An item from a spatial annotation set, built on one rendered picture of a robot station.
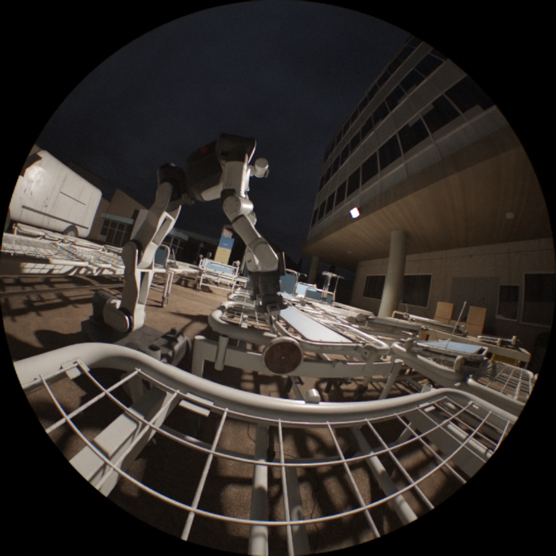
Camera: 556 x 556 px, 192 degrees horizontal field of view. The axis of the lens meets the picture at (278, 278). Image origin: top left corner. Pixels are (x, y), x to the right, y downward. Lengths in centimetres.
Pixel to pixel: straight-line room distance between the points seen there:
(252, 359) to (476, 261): 660
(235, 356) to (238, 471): 47
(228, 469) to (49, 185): 719
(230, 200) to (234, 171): 12
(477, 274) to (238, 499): 663
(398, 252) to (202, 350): 556
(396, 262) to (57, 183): 1102
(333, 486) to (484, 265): 638
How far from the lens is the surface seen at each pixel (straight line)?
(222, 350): 52
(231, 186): 68
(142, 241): 91
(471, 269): 662
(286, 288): 254
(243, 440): 82
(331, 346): 56
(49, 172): 708
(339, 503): 79
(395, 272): 549
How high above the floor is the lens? 67
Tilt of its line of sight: 2 degrees up
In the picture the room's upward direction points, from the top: 14 degrees clockwise
